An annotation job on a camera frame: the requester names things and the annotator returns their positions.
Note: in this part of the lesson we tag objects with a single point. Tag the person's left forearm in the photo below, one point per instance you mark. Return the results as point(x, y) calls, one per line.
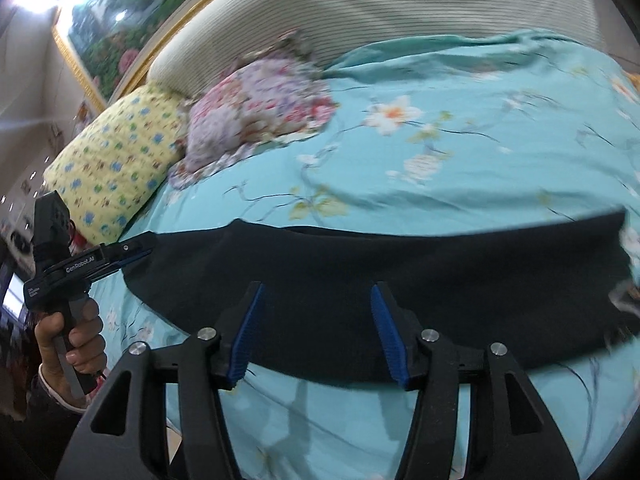
point(47, 400)

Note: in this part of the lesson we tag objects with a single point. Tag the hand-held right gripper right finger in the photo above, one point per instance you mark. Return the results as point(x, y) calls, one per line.
point(387, 330)

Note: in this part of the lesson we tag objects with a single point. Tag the framed floral wall painting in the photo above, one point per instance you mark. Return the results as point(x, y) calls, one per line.
point(130, 20)

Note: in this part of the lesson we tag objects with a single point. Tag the black pants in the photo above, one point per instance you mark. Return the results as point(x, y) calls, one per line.
point(370, 305)

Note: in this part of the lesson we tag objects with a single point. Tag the white striped headboard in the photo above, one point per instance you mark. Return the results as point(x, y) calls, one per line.
point(380, 5)

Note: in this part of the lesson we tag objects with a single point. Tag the person's left hand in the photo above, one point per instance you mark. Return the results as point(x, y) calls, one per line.
point(75, 347)

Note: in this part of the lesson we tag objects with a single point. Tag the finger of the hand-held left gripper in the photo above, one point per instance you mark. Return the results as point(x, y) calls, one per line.
point(131, 251)

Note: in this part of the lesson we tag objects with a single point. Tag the yellow floral pillow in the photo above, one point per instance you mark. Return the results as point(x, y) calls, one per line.
point(117, 165)

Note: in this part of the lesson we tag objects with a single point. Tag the pink floral pillow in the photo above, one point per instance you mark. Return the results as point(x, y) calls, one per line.
point(250, 115)

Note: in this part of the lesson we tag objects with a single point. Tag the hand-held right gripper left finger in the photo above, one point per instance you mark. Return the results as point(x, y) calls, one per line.
point(246, 330)

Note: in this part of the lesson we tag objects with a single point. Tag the teal floral bed sheet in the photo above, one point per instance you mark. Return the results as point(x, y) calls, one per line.
point(450, 170)

